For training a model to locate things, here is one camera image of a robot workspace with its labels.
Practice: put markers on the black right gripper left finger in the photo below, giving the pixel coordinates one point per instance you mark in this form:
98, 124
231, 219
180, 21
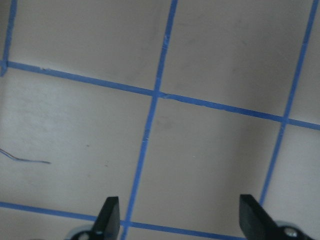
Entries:
107, 224

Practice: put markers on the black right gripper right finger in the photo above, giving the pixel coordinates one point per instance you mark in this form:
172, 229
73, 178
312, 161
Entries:
254, 221

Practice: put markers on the loose blue thread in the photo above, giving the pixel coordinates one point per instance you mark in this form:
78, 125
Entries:
14, 158

